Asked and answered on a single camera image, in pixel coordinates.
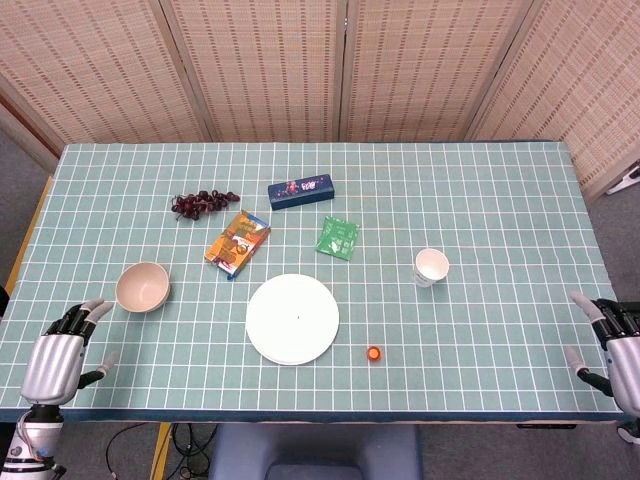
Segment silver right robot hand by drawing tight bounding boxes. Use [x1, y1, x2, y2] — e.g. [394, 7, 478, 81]
[563, 291, 640, 419]

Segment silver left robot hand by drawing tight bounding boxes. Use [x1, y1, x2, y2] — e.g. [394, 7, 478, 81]
[20, 298, 121, 405]

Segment beige bowl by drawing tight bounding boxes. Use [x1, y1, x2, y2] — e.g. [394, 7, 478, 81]
[115, 261, 172, 315]

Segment white paper cup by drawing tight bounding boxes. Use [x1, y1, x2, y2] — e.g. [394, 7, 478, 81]
[412, 248, 450, 289]

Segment blue robot base seat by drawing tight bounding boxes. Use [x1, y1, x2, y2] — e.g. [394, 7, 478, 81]
[208, 424, 424, 480]

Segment white round plate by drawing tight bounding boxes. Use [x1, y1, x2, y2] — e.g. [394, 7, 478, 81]
[244, 273, 341, 366]

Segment green grid tablecloth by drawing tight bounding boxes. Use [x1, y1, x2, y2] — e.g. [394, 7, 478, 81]
[0, 141, 627, 424]

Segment white stand foot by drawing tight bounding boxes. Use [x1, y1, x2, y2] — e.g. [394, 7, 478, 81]
[606, 162, 640, 196]

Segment dark red grape bunch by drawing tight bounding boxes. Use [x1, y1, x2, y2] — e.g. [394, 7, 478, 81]
[171, 188, 241, 224]

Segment orange snack box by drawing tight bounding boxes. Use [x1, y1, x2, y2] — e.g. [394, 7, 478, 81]
[203, 209, 272, 280]

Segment dark blue rectangular box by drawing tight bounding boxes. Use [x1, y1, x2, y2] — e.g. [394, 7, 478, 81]
[267, 173, 336, 212]

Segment green sachet packet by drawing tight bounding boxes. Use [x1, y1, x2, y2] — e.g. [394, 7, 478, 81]
[314, 215, 361, 262]

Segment bamboo folding screen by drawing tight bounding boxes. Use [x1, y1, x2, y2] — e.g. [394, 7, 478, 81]
[0, 0, 640, 204]

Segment yellow table frame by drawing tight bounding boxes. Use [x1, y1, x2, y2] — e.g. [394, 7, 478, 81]
[4, 174, 174, 480]

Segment black floor cables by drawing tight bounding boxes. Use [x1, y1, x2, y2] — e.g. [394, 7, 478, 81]
[107, 423, 219, 480]

